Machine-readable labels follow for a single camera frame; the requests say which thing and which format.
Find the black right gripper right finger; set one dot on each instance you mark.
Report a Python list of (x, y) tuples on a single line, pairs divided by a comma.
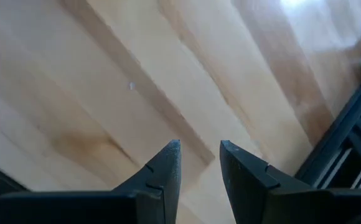
[(249, 189)]

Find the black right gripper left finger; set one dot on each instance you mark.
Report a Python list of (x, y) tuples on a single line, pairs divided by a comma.
[(162, 186)]

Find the black aluminium table frame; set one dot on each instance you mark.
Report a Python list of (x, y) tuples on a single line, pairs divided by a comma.
[(339, 140)]

